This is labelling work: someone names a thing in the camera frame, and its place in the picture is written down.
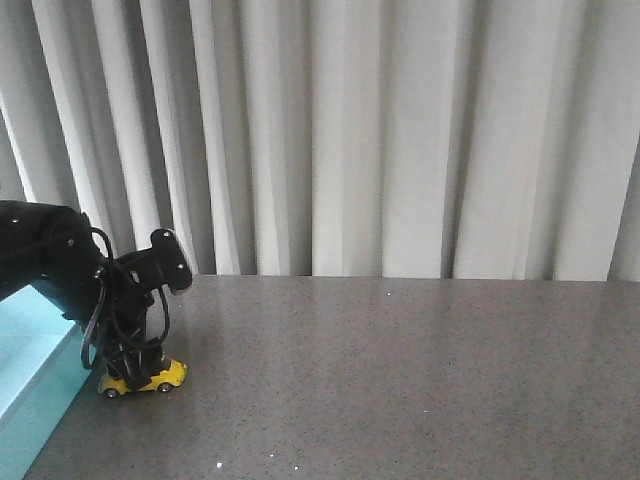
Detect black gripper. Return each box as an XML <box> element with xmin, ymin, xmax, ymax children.
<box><xmin>94</xmin><ymin>249</ymin><xmax>165</xmax><ymax>388</ymax></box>

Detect yellow toy beetle car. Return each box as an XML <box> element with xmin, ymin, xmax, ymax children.
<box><xmin>98</xmin><ymin>359</ymin><xmax>188</xmax><ymax>399</ymax></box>

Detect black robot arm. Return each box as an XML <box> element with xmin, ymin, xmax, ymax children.
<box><xmin>1</xmin><ymin>200</ymin><xmax>171</xmax><ymax>391</ymax></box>

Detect light blue storage box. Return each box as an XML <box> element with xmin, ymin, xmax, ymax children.
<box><xmin>1</xmin><ymin>286</ymin><xmax>89</xmax><ymax>479</ymax></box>

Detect grey pleated curtain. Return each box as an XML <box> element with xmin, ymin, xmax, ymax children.
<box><xmin>1</xmin><ymin>1</ymin><xmax>639</xmax><ymax>281</ymax></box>

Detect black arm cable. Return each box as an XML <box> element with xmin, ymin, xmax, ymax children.
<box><xmin>79</xmin><ymin>227</ymin><xmax>171</xmax><ymax>371</ymax></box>

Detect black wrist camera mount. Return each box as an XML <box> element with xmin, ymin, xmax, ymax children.
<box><xmin>151</xmin><ymin>229</ymin><xmax>193</xmax><ymax>295</ymax></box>

